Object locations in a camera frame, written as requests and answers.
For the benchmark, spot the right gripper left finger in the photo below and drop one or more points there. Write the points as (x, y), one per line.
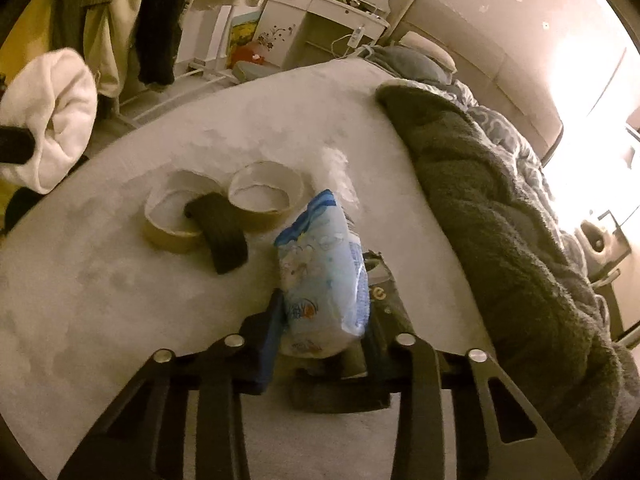
(262, 333)

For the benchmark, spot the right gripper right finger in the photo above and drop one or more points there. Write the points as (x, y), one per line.
(387, 319)

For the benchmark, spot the white cloth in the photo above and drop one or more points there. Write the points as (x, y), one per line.
(54, 97)

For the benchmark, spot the blue white plastic tissue pack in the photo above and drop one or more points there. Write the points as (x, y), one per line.
(324, 281)

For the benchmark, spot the tan tape roll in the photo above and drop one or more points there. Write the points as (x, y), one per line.
(264, 194)
(165, 224)

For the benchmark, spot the white tissue wad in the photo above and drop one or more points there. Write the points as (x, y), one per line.
(330, 171)

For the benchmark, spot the dark grey fleece blanket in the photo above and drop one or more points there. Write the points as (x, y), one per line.
(584, 384)

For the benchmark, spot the beige hanging trousers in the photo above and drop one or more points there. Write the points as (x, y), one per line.
(106, 41)

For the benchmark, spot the black hanging garment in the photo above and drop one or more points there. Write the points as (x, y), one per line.
(157, 38)

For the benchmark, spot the white bedside appliance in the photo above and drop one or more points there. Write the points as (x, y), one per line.
(592, 237)

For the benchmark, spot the patterned grey duvet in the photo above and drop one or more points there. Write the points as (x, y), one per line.
(500, 124)

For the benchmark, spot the grey cushioned stool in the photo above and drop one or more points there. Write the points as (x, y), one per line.
(245, 71)

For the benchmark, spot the colourful picture book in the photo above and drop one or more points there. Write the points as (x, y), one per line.
(241, 33)

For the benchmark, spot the grey pillow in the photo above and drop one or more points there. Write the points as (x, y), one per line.
(408, 64)

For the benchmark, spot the padded headboard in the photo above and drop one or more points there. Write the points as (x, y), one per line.
(495, 78)

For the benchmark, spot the beige pillow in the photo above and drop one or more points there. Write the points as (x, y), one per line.
(414, 41)

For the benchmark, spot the white dressing table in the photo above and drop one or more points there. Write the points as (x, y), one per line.
(294, 33)

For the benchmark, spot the white clothes rack frame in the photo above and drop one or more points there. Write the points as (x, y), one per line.
(192, 81)

